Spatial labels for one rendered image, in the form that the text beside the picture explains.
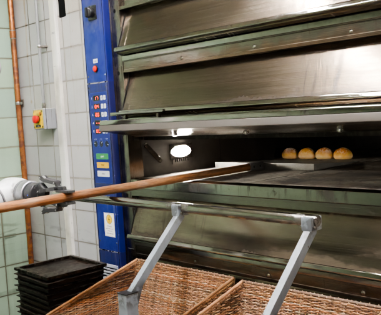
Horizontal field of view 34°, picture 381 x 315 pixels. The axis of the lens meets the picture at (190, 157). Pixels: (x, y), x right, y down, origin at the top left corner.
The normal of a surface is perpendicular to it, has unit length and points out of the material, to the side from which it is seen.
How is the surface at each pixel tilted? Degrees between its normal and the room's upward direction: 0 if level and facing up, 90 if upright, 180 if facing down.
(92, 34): 90
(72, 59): 90
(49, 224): 90
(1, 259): 90
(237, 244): 70
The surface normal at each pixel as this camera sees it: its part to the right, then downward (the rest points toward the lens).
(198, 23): -0.70, -0.25
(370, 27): -0.72, 0.09
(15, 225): 0.69, 0.01
